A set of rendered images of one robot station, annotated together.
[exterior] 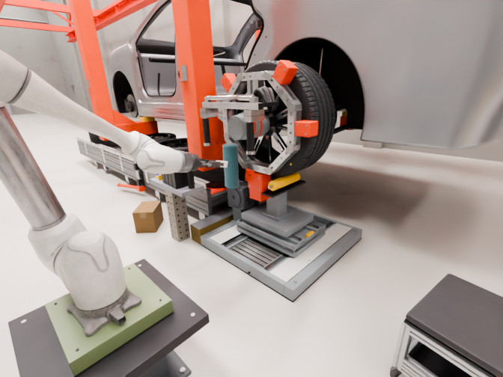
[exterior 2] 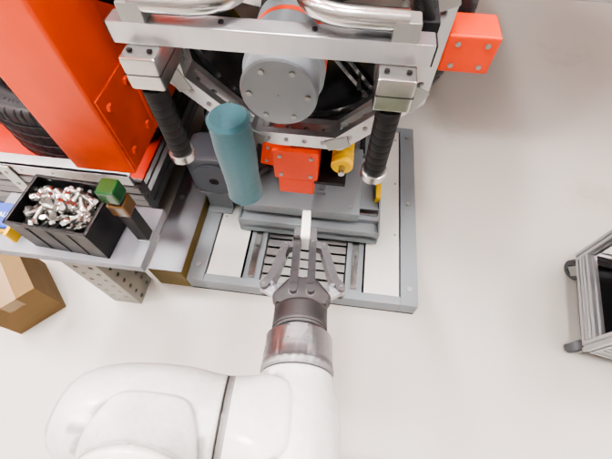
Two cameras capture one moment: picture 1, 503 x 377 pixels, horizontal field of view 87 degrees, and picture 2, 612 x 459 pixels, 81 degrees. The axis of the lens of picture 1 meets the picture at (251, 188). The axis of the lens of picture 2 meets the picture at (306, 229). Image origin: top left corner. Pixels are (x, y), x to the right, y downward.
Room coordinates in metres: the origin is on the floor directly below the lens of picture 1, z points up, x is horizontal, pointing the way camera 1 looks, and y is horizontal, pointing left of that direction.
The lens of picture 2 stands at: (1.00, 0.33, 1.24)
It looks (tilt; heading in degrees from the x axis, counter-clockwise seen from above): 60 degrees down; 322
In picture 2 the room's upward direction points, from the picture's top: straight up
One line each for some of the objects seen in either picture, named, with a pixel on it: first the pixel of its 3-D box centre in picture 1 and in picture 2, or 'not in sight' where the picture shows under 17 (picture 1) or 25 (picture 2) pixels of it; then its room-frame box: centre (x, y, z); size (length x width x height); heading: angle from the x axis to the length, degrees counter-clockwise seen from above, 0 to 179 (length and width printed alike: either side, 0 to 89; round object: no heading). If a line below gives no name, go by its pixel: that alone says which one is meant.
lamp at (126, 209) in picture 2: not in sight; (121, 205); (1.60, 0.38, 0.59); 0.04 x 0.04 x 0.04; 45
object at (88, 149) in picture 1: (117, 148); not in sight; (4.26, 2.13, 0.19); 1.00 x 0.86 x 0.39; 45
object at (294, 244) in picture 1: (280, 227); (313, 190); (1.63, -0.19, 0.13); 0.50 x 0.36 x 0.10; 45
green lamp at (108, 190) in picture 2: not in sight; (110, 191); (1.60, 0.38, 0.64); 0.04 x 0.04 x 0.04; 45
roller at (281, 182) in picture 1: (284, 180); (345, 133); (1.52, -0.20, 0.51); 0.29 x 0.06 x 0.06; 135
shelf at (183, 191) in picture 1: (175, 184); (75, 229); (1.74, 0.52, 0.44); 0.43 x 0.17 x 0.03; 45
